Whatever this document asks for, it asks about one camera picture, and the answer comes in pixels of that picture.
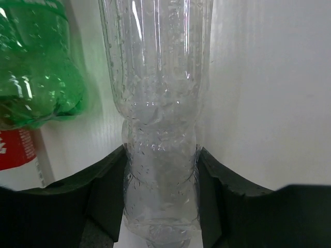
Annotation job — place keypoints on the clear bottle unlabelled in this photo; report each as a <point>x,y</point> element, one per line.
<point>158,60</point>

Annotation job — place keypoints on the clear bottle large red label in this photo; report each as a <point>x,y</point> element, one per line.
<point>20,169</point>

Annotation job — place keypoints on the green plastic bottle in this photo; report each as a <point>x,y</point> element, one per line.
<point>39,80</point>

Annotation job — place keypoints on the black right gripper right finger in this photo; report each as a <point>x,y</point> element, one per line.
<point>235,212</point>

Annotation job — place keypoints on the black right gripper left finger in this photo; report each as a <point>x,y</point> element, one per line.
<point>85,207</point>

